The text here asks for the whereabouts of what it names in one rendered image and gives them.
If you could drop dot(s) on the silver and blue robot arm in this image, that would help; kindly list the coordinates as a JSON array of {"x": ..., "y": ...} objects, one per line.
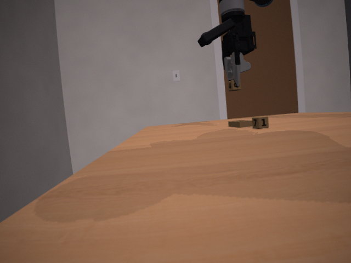
[{"x": 227, "y": 6}]

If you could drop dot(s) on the tan wooden number cube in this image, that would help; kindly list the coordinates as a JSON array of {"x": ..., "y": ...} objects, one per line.
[
  {"x": 233, "y": 87},
  {"x": 260, "y": 122}
]

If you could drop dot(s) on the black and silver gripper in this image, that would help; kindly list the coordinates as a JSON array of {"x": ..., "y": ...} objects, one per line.
[{"x": 231, "y": 45}]

